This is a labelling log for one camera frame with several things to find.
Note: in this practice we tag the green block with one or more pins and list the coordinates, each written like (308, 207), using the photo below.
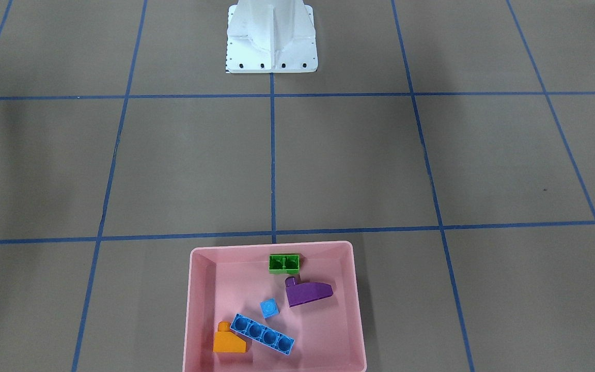
(289, 264)

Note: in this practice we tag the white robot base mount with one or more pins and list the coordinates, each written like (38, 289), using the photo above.
(271, 37)

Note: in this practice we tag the small blue block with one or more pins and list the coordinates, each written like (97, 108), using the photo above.
(269, 308)

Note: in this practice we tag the orange wedge block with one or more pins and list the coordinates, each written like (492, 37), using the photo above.
(226, 341)

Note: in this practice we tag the purple wedge block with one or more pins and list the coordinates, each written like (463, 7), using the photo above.
(299, 293)

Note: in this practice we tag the long blue block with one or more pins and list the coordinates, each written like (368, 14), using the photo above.
(262, 334)

